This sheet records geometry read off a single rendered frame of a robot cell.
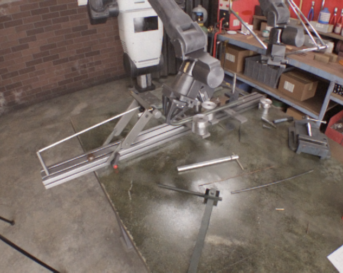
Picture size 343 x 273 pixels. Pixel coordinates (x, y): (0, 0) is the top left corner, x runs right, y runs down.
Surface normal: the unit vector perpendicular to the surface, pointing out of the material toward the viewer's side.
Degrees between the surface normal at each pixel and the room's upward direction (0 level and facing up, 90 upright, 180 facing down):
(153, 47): 90
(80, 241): 0
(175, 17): 41
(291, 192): 0
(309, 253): 0
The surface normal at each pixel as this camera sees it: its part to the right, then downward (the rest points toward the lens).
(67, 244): -0.02, -0.80
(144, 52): 0.47, 0.52
